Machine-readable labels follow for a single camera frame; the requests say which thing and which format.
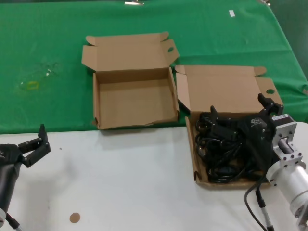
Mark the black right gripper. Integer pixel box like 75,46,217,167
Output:
210,93,284,171

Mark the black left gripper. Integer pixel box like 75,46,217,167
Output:
0,124,51,211

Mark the cardboard box with round hole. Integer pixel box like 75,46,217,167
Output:
175,64,284,191

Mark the cardboard box with oval hole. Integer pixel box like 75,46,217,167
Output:
81,31,180,131

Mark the green table cloth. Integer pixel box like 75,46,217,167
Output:
0,1,308,135

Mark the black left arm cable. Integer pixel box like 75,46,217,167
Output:
5,212,23,231

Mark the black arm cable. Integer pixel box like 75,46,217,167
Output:
5,212,23,231
243,173,275,231

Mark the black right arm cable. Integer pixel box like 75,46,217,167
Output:
243,173,275,231

